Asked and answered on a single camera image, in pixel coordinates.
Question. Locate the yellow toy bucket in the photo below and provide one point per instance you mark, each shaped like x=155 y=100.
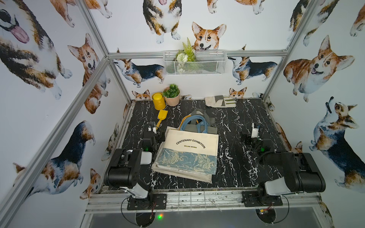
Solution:
x=158 y=101

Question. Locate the white wire mesh basket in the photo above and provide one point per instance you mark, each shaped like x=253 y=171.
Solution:
x=203 y=63

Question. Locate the cream canvas bag with print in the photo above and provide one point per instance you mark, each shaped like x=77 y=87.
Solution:
x=183 y=174

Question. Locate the grey-green canvas bag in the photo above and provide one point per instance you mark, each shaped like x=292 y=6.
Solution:
x=202 y=116

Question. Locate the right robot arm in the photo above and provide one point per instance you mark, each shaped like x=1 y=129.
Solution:
x=300 y=172

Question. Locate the yellow plastic toy shovel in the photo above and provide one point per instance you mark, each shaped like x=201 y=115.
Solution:
x=161 y=116

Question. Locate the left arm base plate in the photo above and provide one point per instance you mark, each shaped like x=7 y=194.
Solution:
x=153 y=201

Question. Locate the artificial green fern plant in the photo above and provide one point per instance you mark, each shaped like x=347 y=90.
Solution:
x=185 y=58

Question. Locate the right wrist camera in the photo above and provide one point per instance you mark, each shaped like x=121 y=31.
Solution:
x=255 y=130

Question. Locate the pink pot green plant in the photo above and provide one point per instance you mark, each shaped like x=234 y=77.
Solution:
x=172 y=95

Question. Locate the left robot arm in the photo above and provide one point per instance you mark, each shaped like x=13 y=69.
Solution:
x=124 y=167

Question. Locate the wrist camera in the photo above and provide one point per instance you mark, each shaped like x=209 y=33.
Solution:
x=255 y=130
x=152 y=130

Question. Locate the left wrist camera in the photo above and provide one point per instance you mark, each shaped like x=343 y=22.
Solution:
x=152 y=130

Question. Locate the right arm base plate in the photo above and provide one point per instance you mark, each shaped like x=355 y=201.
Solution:
x=256 y=199

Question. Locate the white gardening glove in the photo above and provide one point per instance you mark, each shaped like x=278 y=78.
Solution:
x=220 y=101

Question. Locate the cream bag with blue handles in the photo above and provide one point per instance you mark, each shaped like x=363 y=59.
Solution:
x=190 y=148

